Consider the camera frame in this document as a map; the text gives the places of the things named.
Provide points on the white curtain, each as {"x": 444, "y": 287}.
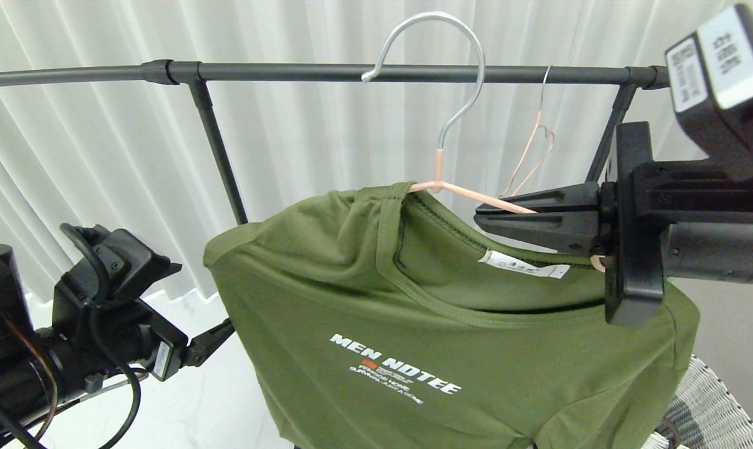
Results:
{"x": 164, "y": 156}

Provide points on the black clothes rack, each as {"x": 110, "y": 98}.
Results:
{"x": 289, "y": 72}

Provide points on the green printed T-shirt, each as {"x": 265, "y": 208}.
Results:
{"x": 413, "y": 299}

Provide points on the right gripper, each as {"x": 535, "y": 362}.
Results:
{"x": 632, "y": 274}

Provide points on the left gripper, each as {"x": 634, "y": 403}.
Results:
{"x": 114, "y": 362}

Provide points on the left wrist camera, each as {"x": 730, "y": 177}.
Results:
{"x": 126, "y": 268}

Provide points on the white laundry basket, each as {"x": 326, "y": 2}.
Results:
{"x": 713, "y": 411}

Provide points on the pink clothes hanger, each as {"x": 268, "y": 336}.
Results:
{"x": 439, "y": 165}
{"x": 536, "y": 125}

